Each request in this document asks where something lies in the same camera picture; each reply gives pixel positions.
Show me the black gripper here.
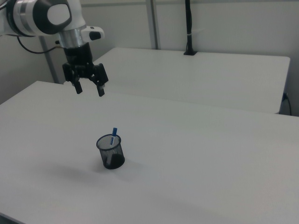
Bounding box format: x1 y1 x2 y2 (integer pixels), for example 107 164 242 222
62 42 109 97

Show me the blue and white marker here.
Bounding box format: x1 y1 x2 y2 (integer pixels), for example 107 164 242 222
107 127 119 164

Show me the black mesh pen cup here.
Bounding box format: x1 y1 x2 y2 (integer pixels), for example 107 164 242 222
95 133 126 170

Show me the black pole stand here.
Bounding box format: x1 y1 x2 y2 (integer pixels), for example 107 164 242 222
183 0 198 56

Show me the white zip tie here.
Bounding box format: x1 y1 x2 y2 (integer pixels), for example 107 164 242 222
186 28 206 37

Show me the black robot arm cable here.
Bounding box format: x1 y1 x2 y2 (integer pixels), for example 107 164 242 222
16 36 64 54

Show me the aluminium frame post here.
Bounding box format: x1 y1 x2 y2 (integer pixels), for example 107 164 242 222
145 0 162 50

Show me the black power cable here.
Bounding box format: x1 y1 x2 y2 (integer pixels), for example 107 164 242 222
282 92 293 116

